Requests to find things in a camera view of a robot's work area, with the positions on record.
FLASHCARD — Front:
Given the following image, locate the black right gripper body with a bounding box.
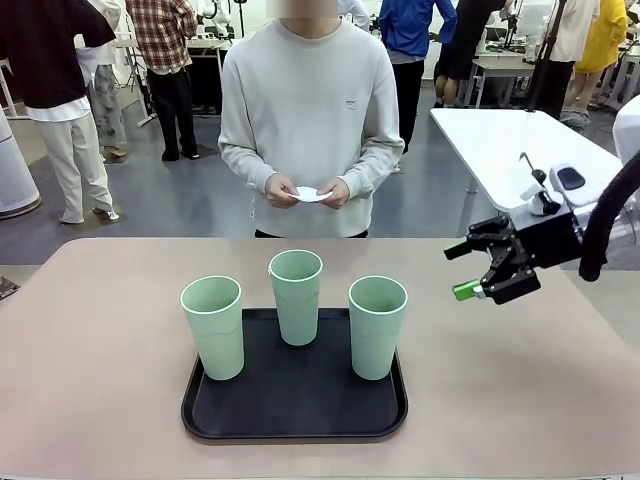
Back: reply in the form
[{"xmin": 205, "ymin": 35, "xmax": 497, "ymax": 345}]
[{"xmin": 509, "ymin": 209, "xmax": 586, "ymax": 274}]

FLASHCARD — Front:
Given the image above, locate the pale green plastic cup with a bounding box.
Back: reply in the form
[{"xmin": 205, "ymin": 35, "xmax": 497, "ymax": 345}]
[
  {"xmin": 268, "ymin": 248, "xmax": 323, "ymax": 347},
  {"xmin": 179, "ymin": 274, "xmax": 246, "ymax": 382},
  {"xmin": 348, "ymin": 276, "xmax": 410, "ymax": 381}
]

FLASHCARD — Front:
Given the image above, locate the white scalloped paper coaster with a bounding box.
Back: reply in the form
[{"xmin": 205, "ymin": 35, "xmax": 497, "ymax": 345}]
[{"xmin": 292, "ymin": 185, "xmax": 335, "ymax": 205}]

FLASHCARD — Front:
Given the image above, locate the person's right forearm beige sleeve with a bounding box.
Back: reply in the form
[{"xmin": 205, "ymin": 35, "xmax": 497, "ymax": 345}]
[{"xmin": 217, "ymin": 134, "xmax": 281, "ymax": 197}]

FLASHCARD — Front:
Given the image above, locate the person's left forearm beige sleeve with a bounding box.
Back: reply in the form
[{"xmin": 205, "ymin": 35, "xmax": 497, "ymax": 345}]
[{"xmin": 335, "ymin": 134, "xmax": 405, "ymax": 201}]

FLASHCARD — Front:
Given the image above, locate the person's left hand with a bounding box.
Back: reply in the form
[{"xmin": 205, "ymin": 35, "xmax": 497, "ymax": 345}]
[{"xmin": 319, "ymin": 177, "xmax": 351, "ymax": 211}]

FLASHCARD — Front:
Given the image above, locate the person's right hand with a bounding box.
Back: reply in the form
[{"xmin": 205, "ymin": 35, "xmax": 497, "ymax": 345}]
[{"xmin": 264, "ymin": 171, "xmax": 301, "ymax": 209}]

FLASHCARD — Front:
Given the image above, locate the white table with grey legs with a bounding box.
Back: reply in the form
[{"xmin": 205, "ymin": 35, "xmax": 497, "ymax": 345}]
[{"xmin": 429, "ymin": 105, "xmax": 640, "ymax": 236}]

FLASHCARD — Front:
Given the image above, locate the grey crumpled cloth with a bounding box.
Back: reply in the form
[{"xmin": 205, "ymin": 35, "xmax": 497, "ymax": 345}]
[{"xmin": 558, "ymin": 106, "xmax": 591, "ymax": 132}]

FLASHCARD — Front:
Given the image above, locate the grey background desk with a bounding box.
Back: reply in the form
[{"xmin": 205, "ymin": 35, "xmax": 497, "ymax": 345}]
[{"xmin": 472, "ymin": 49, "xmax": 536, "ymax": 109}]

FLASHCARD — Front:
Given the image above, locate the person in yellow coat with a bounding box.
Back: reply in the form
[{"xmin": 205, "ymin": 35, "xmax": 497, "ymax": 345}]
[{"xmin": 564, "ymin": 0, "xmax": 629, "ymax": 111}]

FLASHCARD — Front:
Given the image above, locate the black tripod pole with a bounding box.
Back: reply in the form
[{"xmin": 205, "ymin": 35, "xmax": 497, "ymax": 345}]
[{"xmin": 524, "ymin": 0, "xmax": 571, "ymax": 114}]

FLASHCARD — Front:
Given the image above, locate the person in blue shirt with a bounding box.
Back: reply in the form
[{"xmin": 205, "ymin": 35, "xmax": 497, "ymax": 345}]
[{"xmin": 378, "ymin": 0, "xmax": 459, "ymax": 156}]

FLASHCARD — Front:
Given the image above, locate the person in beige sweatshirt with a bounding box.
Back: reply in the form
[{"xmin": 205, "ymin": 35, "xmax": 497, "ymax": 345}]
[{"xmin": 217, "ymin": 0, "xmax": 405, "ymax": 239}]

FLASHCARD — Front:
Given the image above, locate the black plastic serving tray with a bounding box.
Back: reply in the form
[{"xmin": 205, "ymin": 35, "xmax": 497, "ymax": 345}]
[{"xmin": 180, "ymin": 307, "xmax": 409, "ymax": 444}]

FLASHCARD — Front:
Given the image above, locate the white background desk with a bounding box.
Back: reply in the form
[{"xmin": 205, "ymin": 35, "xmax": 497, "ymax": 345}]
[{"xmin": 113, "ymin": 37, "xmax": 231, "ymax": 126}]

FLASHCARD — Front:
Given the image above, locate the person in plaid shirt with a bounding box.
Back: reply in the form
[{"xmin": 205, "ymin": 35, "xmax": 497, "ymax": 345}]
[{"xmin": 124, "ymin": 0, "xmax": 200, "ymax": 162}]

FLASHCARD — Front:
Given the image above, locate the person in marbled trousers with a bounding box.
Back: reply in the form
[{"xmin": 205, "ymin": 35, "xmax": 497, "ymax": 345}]
[{"xmin": 74, "ymin": 0, "xmax": 130, "ymax": 161}]

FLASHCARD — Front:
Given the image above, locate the white cylindrical air purifier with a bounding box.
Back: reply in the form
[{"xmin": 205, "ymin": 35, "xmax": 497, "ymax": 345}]
[{"xmin": 0, "ymin": 107, "xmax": 41, "ymax": 220}]

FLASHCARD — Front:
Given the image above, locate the person in black top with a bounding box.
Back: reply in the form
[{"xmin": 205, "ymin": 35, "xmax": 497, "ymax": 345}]
[{"xmin": 0, "ymin": 0, "xmax": 117, "ymax": 225}]

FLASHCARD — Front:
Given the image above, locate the thick black cable sleeve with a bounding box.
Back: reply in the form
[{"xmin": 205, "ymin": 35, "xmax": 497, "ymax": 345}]
[{"xmin": 578, "ymin": 149, "xmax": 640, "ymax": 282}]

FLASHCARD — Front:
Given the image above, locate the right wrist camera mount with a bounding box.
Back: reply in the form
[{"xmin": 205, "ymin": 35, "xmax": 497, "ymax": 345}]
[{"xmin": 519, "ymin": 152, "xmax": 601, "ymax": 217}]

